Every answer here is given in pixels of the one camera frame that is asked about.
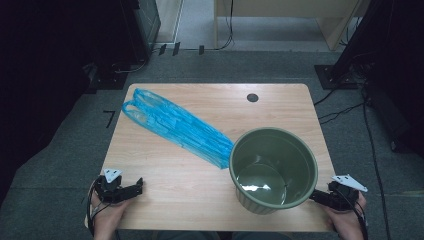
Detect black stand base plate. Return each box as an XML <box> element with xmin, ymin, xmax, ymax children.
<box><xmin>83</xmin><ymin>63</ymin><xmax>128</xmax><ymax>95</ymax></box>
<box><xmin>314</xmin><ymin>64</ymin><xmax>360</xmax><ymax>91</ymax></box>

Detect long black floor cable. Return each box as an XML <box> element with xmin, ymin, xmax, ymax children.
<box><xmin>360</xmin><ymin>84</ymin><xmax>393</xmax><ymax>240</ymax></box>

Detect light wooden desk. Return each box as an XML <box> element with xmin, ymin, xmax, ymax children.
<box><xmin>213</xmin><ymin>0</ymin><xmax>372</xmax><ymax>52</ymax></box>

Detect person's left hand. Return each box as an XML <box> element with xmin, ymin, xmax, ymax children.
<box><xmin>89</xmin><ymin>191</ymin><xmax>132</xmax><ymax>234</ymax></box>

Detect dark cabinet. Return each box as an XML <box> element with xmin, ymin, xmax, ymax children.
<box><xmin>119</xmin><ymin>0</ymin><xmax>162</xmax><ymax>64</ymax></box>

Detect blue plastic bag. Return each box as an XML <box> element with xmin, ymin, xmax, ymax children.
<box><xmin>121</xmin><ymin>87</ymin><xmax>235</xmax><ymax>170</ymax></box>

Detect grey floor cable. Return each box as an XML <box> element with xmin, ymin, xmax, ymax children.
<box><xmin>111</xmin><ymin>58</ymin><xmax>149</xmax><ymax>75</ymax></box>

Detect green plastic bucket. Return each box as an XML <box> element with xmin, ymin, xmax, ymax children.
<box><xmin>228</xmin><ymin>126</ymin><xmax>319</xmax><ymax>215</ymax></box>

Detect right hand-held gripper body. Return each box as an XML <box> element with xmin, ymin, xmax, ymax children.
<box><xmin>327</xmin><ymin>174</ymin><xmax>369</xmax><ymax>212</ymax></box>

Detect forked black floor cable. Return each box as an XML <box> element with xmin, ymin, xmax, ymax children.
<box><xmin>313</xmin><ymin>87</ymin><xmax>366</xmax><ymax>126</ymax></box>

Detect person's right hand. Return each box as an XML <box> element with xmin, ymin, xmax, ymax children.
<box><xmin>320</xmin><ymin>191</ymin><xmax>368</xmax><ymax>234</ymax></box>

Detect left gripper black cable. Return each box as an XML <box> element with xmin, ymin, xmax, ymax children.
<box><xmin>85</xmin><ymin>178</ymin><xmax>112</xmax><ymax>237</ymax></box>

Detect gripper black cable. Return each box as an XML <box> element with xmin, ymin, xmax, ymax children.
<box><xmin>85</xmin><ymin>178</ymin><xmax>112</xmax><ymax>237</ymax></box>
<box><xmin>337</xmin><ymin>188</ymin><xmax>370</xmax><ymax>240</ymax></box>

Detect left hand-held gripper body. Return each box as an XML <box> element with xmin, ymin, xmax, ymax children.
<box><xmin>94</xmin><ymin>168</ymin><xmax>132</xmax><ymax>205</ymax></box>

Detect black hanging cable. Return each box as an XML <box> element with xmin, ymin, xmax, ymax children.
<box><xmin>216</xmin><ymin>0</ymin><xmax>235</xmax><ymax>52</ymax></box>

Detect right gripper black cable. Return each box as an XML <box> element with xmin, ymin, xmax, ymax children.
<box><xmin>337</xmin><ymin>188</ymin><xmax>370</xmax><ymax>240</ymax></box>

